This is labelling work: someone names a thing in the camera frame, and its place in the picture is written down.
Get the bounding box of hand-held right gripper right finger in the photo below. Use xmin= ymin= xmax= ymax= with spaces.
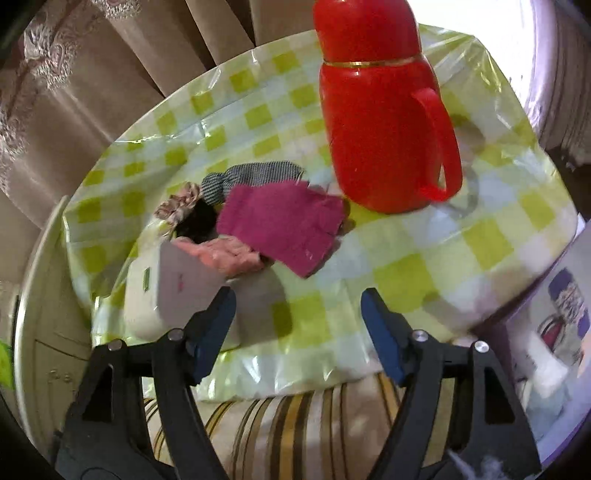
xmin=361 ymin=287 xmax=541 ymax=480

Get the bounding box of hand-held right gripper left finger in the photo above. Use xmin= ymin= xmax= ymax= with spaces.
xmin=53 ymin=286 xmax=237 ymax=480

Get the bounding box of peach pink cloth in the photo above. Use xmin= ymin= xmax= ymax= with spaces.
xmin=172 ymin=235 xmax=265 ymax=278

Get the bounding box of magenta knit glove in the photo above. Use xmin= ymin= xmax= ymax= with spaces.
xmin=216 ymin=180 xmax=346 ymax=278

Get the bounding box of white storage box purple rim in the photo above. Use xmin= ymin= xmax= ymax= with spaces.
xmin=480 ymin=222 xmax=591 ymax=468

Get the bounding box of white rectangular box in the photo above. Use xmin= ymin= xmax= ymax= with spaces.
xmin=124 ymin=240 xmax=293 ymax=352

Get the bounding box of green checked plastic tablecloth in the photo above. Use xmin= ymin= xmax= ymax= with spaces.
xmin=62 ymin=23 xmax=581 ymax=403

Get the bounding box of black cloth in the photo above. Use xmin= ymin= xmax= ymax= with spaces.
xmin=174 ymin=203 xmax=222 ymax=244

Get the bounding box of striped cushion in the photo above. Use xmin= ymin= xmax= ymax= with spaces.
xmin=143 ymin=373 xmax=459 ymax=480

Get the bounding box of floral scrunchie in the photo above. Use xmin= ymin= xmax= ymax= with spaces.
xmin=154 ymin=182 xmax=204 ymax=227

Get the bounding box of grey checked cloth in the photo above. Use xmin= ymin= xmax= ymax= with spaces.
xmin=201 ymin=160 xmax=306 ymax=206

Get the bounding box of red thermos bottle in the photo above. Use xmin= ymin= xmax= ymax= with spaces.
xmin=313 ymin=0 xmax=464 ymax=215

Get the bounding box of green object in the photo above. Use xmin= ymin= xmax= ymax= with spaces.
xmin=0 ymin=340 xmax=14 ymax=389

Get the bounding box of beige patterned curtain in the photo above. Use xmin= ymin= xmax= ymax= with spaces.
xmin=0 ymin=0 xmax=320 ymax=296

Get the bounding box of lilac curtain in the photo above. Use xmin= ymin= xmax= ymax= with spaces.
xmin=508 ymin=0 xmax=591 ymax=158

